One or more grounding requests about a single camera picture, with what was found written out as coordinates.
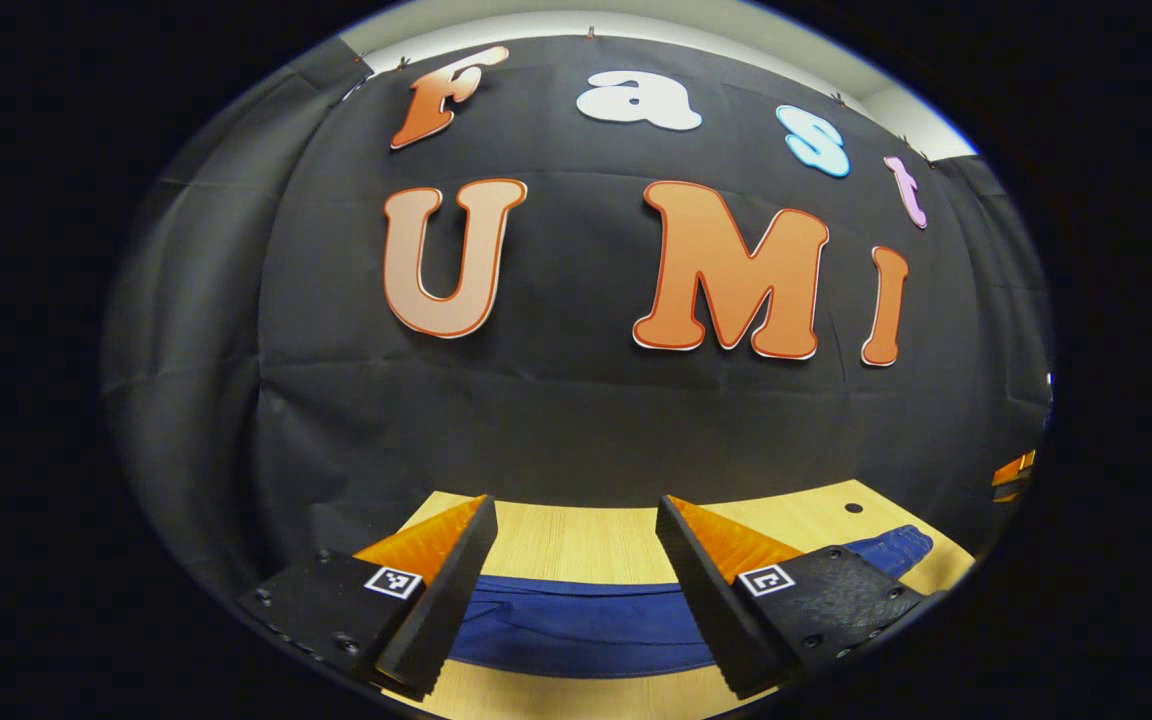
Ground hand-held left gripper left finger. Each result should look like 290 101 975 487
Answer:
238 494 499 701

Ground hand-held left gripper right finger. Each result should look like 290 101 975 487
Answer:
656 495 947 701

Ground blue denim jeans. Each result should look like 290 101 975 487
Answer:
446 524 935 681

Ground black backdrop cloth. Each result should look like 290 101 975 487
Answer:
101 35 1055 611

